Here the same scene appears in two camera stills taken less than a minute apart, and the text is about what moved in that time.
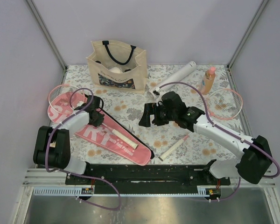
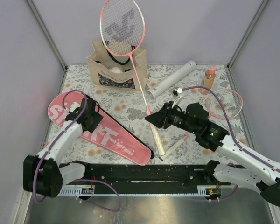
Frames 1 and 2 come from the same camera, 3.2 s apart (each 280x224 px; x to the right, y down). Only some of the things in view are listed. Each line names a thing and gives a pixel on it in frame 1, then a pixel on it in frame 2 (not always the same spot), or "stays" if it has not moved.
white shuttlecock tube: x=154 y=93 stays
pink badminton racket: x=223 y=103 stays
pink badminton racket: x=64 y=98 -> x=122 y=25
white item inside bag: x=115 y=70 stays
